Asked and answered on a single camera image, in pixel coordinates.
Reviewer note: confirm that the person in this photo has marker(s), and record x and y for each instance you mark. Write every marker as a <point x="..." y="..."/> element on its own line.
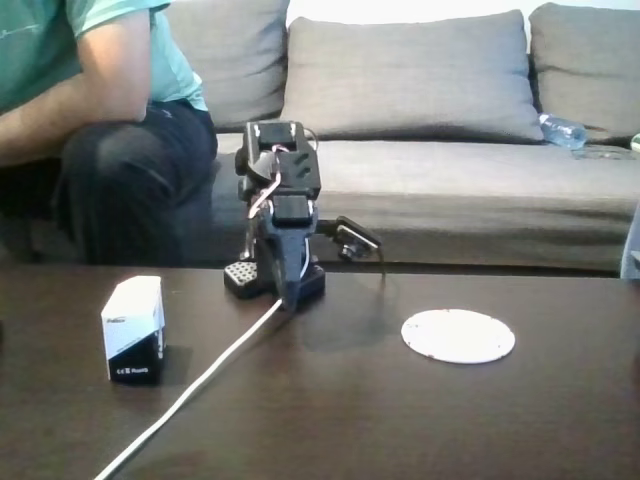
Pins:
<point x="125" y="165"/>

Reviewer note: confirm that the grey sofa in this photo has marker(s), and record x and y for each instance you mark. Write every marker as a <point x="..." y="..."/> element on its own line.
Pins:
<point x="450" y="190"/>

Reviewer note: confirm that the white and black servo box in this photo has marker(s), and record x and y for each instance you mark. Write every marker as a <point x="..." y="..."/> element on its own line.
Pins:
<point x="134" y="332"/>

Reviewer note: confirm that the green round thing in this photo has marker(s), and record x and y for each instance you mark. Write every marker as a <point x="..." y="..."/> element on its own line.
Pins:
<point x="636" y="141"/>

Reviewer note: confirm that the clear plastic water bottle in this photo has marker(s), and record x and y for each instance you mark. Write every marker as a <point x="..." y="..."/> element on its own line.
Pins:
<point x="562" y="130"/>

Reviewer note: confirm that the pale translucent container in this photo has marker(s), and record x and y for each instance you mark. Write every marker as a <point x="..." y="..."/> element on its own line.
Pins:
<point x="631" y="250"/>

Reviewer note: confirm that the grey sofa back cushion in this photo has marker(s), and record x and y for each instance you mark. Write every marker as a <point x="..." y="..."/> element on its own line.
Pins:
<point x="235" y="65"/>
<point x="410" y="80"/>
<point x="585" y="60"/>

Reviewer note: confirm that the round white printed coaster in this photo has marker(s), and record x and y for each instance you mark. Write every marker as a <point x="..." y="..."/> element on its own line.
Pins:
<point x="457" y="335"/>

